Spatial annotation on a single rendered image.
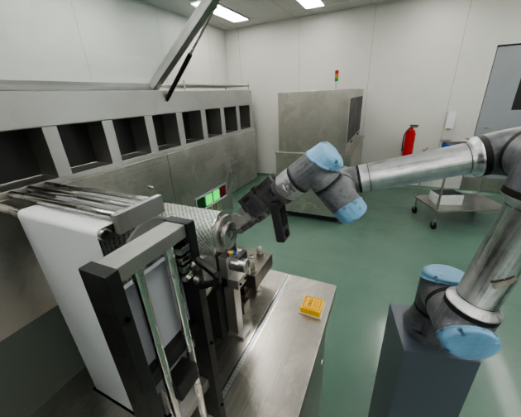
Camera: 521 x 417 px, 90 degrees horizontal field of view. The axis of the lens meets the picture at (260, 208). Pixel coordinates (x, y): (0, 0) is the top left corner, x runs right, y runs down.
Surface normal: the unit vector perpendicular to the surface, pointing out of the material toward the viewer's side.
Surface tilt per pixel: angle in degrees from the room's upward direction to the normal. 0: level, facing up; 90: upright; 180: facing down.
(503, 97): 90
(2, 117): 90
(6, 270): 90
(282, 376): 0
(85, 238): 90
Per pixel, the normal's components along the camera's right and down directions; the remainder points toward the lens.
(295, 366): -0.04, -0.92
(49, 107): 0.91, 0.13
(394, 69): -0.42, 0.38
